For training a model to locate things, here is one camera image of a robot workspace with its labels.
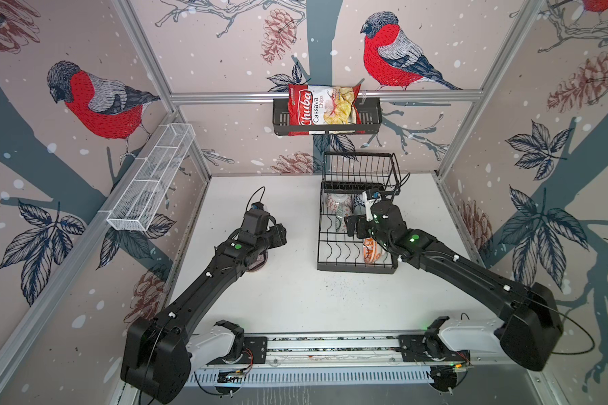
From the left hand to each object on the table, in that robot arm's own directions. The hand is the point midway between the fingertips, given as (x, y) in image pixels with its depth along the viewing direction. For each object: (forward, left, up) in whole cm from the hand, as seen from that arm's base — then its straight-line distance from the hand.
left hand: (283, 226), depth 83 cm
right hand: (+2, -24, +3) cm, 25 cm away
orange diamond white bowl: (+9, -22, -5) cm, 24 cm away
